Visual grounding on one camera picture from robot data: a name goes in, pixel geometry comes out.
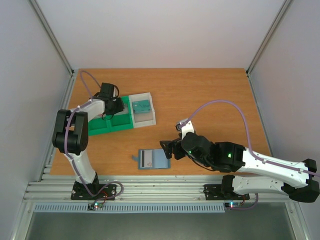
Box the teal leather card holder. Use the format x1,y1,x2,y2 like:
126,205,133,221
132,149,171,170

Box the green plastic bin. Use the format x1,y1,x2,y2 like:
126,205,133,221
88,96,134,136

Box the white translucent plastic bin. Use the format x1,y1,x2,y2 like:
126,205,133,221
128,92,156,128

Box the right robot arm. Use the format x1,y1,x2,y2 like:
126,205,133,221
159,132,320,203

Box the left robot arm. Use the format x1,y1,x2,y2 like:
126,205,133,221
52,83,124,200

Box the teal cards in white bin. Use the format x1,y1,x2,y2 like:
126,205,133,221
132,99,151,114

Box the right small circuit board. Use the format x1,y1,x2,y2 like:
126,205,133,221
224,201,242,209

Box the small circuit board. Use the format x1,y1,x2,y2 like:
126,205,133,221
224,201,242,209
87,202,104,211

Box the left small circuit board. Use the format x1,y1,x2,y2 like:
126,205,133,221
87,202,104,211

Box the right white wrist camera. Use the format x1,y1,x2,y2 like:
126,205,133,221
175,118,196,139

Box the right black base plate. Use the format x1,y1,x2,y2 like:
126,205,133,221
203,184,250,201

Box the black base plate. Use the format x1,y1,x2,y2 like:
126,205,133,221
203,184,250,201
70,181,119,201

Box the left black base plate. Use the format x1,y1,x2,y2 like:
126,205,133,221
70,181,119,201

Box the aluminium front rail frame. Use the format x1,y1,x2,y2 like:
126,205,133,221
22,174,298,204

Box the left aluminium corner post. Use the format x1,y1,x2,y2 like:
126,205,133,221
27,0,74,76

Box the aluminium corner post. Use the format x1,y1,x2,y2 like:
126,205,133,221
27,0,74,76
246,0,294,78

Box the grey slotted cable duct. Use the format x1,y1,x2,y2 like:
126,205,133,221
33,202,225,214

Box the right aluminium corner post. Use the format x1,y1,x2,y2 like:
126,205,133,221
246,0,294,78

